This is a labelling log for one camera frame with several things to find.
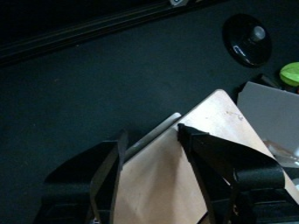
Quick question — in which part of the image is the silver corner bracket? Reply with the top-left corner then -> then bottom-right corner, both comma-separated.
168,0 -> 189,7

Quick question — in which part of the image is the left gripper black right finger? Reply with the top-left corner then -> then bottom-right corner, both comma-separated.
176,122 -> 299,224

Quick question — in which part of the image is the green toy vegetable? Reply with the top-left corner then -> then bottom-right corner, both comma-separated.
279,61 -> 299,88

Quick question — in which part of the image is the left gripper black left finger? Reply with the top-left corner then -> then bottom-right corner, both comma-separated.
41,129 -> 129,224

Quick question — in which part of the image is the black aluminium frame rail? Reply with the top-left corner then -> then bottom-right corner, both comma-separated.
0,0 -> 222,67

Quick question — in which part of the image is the black lid with grey knob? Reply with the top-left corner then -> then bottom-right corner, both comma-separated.
220,12 -> 273,69

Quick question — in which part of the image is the grey flat panel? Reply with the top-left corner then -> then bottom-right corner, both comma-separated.
236,80 -> 299,160

